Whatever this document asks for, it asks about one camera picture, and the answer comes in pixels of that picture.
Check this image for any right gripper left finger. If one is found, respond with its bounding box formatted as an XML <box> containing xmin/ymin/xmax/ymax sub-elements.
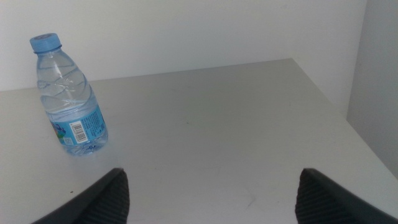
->
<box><xmin>30</xmin><ymin>167</ymin><xmax>131</xmax><ymax>224</ymax></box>

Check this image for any clear water bottle blue cap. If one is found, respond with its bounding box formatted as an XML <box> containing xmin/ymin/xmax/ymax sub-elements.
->
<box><xmin>29</xmin><ymin>32</ymin><xmax>109</xmax><ymax>156</ymax></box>

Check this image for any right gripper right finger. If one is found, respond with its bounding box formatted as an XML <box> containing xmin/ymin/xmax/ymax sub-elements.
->
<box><xmin>294</xmin><ymin>167</ymin><xmax>398</xmax><ymax>224</ymax></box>

